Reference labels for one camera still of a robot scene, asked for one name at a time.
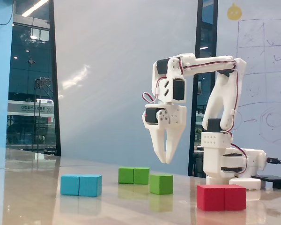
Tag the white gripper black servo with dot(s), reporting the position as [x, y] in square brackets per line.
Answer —
[178, 117]

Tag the small green wooden cube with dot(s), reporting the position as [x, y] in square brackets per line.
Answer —
[161, 185]

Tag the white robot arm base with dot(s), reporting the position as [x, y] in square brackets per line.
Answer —
[255, 159]

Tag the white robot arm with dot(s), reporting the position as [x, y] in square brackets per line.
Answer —
[206, 69]

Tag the long red wooden block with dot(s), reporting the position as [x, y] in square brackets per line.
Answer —
[221, 198]

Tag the long blue wooden block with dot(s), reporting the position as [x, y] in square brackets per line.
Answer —
[80, 185]

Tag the dark parked car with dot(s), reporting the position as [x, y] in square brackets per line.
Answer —
[50, 150]

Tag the flat black box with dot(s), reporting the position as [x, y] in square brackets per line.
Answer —
[276, 181]

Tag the yellow round sticker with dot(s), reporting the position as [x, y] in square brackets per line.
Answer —
[234, 12]

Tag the black window frame post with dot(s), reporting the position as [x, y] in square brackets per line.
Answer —
[215, 28]
[54, 93]
[198, 35]

